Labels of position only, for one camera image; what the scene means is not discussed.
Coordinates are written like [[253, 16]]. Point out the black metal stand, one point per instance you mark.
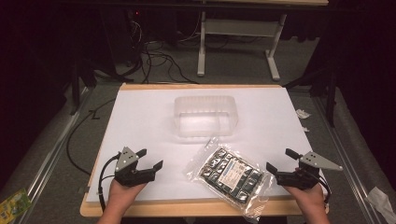
[[330, 93], [77, 87]]

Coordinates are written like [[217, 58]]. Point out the grey tape piece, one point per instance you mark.
[[83, 189]]

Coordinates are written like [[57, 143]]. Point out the crumpled white paper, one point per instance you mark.
[[302, 114]]

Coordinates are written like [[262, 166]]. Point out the person's left hand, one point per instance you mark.
[[123, 196]]

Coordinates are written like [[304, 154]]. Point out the white crumpled cloth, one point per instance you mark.
[[381, 202]]

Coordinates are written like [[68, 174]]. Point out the small white paper scrap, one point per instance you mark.
[[305, 129]]

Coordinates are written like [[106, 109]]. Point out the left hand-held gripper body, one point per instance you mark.
[[126, 161]]

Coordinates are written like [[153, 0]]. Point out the clear plastic container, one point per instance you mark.
[[204, 116]]

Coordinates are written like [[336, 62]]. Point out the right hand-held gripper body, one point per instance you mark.
[[306, 174]]

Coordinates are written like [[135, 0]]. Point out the white board sheet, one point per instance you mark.
[[140, 118]]

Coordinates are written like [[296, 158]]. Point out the white metal desk frame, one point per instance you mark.
[[236, 27]]

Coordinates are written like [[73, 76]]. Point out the person's right hand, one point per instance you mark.
[[308, 197]]

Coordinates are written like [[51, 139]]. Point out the wooden table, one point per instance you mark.
[[186, 210]]

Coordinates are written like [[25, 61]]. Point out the green printed packet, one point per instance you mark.
[[14, 206]]

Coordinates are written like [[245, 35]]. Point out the clear bag of dark packets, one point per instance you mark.
[[232, 175]]

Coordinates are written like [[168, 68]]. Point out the metal floor rail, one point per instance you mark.
[[345, 168], [49, 155]]

